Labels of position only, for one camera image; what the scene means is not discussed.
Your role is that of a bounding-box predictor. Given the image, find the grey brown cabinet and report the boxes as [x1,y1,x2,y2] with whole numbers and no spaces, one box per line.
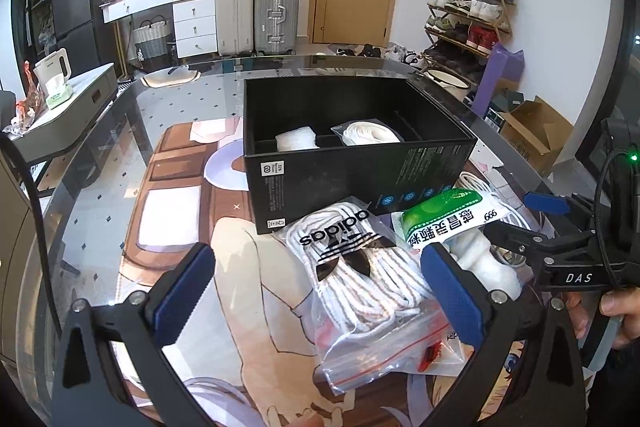
[0,147,51,358]

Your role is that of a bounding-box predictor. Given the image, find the white suitcase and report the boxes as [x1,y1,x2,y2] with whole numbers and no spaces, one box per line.
[215,0,256,56]

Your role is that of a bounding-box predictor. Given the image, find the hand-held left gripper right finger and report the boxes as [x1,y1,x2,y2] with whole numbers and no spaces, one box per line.
[420,242,586,427]

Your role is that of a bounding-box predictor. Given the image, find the wooden shoe rack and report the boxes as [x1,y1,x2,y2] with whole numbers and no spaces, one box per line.
[422,0,516,82]

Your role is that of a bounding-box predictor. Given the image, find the woven basket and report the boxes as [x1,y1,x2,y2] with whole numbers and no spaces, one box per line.
[131,14,173,60]

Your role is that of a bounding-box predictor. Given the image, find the grey side table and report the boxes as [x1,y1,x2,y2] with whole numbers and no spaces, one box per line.
[0,63,118,168]

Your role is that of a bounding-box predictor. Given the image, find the open brown cardboard box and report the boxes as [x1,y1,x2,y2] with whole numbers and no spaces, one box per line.
[497,96,573,178]

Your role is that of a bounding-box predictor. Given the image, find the black cardboard box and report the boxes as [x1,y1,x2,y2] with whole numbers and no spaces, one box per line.
[243,77,478,235]

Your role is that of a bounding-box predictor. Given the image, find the person's right hand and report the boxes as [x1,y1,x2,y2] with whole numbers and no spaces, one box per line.
[567,287,640,353]

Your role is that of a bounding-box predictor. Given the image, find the black fridge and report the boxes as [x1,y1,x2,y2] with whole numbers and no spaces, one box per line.
[52,0,121,80]

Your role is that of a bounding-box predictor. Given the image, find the printed desk mat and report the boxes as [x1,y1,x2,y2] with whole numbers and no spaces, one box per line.
[115,117,551,427]

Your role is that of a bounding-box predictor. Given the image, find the green wet wipes pack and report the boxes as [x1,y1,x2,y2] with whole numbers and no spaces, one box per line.
[45,74,73,108]

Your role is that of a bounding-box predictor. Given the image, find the red snack packet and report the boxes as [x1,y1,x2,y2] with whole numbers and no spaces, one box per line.
[15,62,46,122]

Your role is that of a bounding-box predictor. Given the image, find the purple rolled mat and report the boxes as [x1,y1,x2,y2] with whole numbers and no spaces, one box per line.
[472,42,525,118]

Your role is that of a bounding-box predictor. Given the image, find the group of scattered shoes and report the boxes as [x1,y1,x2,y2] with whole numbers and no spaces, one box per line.
[335,42,426,68]

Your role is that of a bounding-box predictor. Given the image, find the white enamel basin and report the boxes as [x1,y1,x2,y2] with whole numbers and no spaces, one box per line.
[427,68,471,95]

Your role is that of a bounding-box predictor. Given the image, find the green white medicine packet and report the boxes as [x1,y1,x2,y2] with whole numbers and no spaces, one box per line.
[392,188,503,253]

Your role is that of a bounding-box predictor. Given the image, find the white vanity desk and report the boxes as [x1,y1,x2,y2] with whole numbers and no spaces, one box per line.
[100,0,218,60]

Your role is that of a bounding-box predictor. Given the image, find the bagged white cord coil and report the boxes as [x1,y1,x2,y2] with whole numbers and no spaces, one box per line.
[331,118,405,146]

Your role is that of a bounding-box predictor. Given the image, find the dark green box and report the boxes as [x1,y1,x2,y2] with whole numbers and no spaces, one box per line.
[487,89,521,132]

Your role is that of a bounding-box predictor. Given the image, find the black cable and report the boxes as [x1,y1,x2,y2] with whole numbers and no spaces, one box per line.
[0,132,66,333]

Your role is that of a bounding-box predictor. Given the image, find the silver suitcase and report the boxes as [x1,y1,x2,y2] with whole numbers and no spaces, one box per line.
[254,0,301,55]

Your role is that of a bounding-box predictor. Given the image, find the white bubble wrap piece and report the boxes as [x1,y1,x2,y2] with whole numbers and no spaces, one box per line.
[275,125,321,151]

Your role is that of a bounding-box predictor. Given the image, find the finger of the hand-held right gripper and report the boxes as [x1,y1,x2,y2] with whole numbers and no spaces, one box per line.
[482,220,595,266]
[524,191,608,242]

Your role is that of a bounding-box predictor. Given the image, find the rows of racked shoes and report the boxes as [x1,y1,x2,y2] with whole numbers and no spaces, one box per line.
[425,0,515,78]

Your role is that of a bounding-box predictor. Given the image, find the clear bag of white shoelaces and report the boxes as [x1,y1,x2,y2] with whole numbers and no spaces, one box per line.
[272,196,468,395]

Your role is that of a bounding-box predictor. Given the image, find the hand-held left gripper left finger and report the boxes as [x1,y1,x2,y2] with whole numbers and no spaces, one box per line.
[51,243,217,427]

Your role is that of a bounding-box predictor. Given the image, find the white electric kettle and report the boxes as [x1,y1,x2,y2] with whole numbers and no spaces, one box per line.
[34,48,70,90]

